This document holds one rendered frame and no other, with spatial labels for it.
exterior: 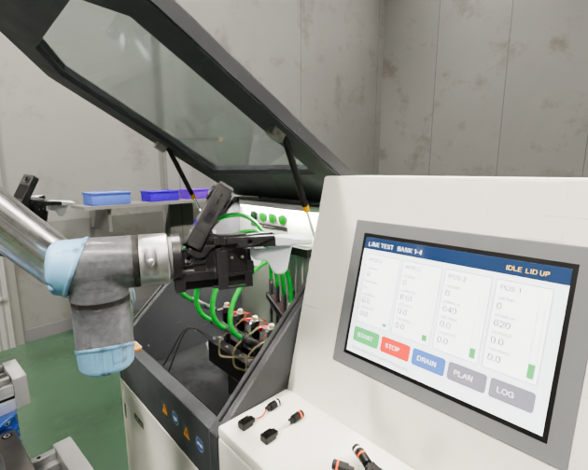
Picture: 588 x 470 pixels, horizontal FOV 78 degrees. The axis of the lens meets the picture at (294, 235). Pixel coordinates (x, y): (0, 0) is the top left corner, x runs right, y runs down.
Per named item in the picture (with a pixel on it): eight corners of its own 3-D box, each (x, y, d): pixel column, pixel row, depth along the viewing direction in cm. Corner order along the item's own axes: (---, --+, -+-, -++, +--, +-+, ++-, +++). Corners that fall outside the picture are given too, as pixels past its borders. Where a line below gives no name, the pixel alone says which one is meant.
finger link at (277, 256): (313, 271, 55) (256, 272, 57) (311, 232, 54) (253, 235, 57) (309, 275, 52) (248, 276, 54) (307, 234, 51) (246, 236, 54)
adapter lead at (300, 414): (266, 446, 78) (266, 437, 77) (259, 440, 79) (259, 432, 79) (305, 419, 86) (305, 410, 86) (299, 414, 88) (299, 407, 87)
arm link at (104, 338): (137, 340, 61) (132, 278, 59) (136, 375, 51) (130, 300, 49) (84, 349, 58) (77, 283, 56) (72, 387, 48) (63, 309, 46)
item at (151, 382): (123, 381, 134) (119, 341, 131) (135, 377, 137) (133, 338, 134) (211, 485, 90) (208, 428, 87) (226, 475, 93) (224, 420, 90)
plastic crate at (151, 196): (169, 199, 399) (168, 189, 397) (180, 200, 384) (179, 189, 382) (140, 200, 375) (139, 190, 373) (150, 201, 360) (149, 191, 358)
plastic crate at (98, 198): (121, 201, 362) (120, 190, 360) (133, 203, 346) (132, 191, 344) (81, 204, 335) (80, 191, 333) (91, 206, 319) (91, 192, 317)
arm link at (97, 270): (59, 292, 52) (52, 234, 51) (141, 283, 57) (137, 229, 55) (47, 311, 45) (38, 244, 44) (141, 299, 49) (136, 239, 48)
